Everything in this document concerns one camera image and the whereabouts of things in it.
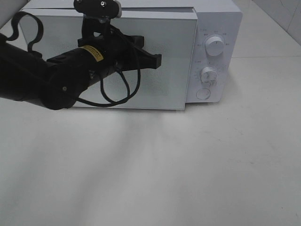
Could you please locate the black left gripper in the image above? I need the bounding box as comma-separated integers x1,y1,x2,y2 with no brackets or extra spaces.
77,35,162,79

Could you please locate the white microwave door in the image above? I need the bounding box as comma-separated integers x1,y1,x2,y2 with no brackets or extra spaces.
27,8,197,110

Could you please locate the white timer knob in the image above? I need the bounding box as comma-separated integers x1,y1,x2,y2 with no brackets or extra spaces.
200,66,217,83

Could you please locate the round white door button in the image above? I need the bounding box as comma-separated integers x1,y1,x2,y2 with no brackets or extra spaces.
196,89,211,100

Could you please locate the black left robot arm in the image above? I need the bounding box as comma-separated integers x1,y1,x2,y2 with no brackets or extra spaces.
0,33,162,110

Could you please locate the upper white power knob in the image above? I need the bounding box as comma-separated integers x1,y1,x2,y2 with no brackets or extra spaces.
205,35,225,57

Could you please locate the white microwave oven body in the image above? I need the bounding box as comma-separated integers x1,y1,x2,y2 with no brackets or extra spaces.
21,0,242,104

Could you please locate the black left camera cable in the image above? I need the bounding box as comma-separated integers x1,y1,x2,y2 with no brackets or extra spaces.
6,11,142,108

